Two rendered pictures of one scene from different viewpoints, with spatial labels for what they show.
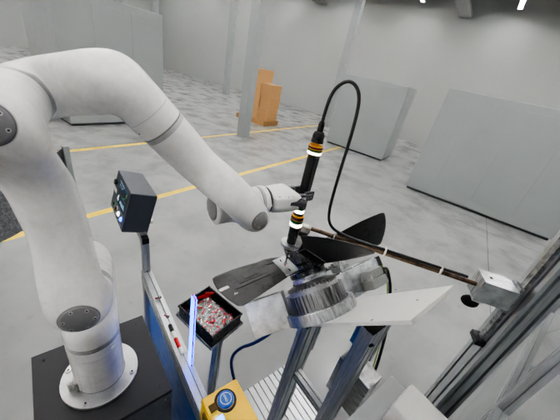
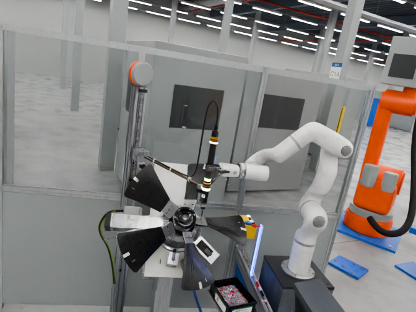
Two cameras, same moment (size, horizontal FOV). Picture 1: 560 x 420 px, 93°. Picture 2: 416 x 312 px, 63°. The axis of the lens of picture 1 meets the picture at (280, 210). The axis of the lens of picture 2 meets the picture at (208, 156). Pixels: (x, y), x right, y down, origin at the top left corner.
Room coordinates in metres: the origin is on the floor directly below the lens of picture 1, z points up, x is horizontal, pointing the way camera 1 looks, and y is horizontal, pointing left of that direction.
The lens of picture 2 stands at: (2.23, 0.80, 1.98)
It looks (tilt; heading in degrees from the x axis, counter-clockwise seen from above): 14 degrees down; 212
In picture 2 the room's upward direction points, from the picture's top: 9 degrees clockwise
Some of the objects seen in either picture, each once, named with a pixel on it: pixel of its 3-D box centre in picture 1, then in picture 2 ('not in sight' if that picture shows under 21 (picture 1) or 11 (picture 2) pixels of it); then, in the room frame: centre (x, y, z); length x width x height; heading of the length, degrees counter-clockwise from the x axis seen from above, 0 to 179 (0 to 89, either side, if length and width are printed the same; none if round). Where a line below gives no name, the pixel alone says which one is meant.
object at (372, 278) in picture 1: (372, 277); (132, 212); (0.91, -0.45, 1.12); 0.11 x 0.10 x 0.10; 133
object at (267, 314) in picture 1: (269, 312); (203, 251); (0.74, -0.05, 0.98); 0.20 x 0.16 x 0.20; 43
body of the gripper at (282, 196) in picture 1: (277, 197); (229, 169); (0.72, 0.02, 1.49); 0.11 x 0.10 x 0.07; 133
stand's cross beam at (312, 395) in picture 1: (309, 390); not in sight; (0.72, -0.31, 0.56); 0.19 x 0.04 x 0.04; 43
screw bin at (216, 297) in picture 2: (210, 314); (231, 296); (0.78, 0.20, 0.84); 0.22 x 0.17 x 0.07; 59
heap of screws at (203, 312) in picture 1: (209, 315); (231, 298); (0.78, 0.20, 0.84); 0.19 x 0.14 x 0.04; 59
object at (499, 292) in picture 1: (494, 289); (140, 155); (0.66, -0.68, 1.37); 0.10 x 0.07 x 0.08; 78
